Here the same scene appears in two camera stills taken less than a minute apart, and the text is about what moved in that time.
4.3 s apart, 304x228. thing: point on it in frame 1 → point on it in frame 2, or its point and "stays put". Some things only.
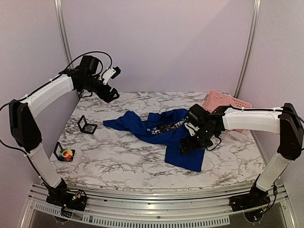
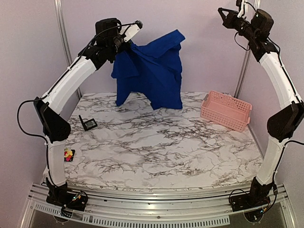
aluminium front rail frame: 202,206 stays put
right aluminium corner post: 252,37 stays put
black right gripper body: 188,144 → 232,18
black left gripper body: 91,86 → 116,46
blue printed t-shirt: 164,128 → 154,70
